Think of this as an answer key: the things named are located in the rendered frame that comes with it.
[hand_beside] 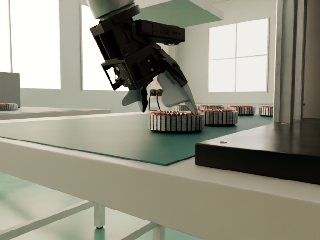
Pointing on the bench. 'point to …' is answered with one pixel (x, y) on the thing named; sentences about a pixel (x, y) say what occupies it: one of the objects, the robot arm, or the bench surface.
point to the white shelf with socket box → (164, 18)
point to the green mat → (123, 136)
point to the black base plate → (268, 151)
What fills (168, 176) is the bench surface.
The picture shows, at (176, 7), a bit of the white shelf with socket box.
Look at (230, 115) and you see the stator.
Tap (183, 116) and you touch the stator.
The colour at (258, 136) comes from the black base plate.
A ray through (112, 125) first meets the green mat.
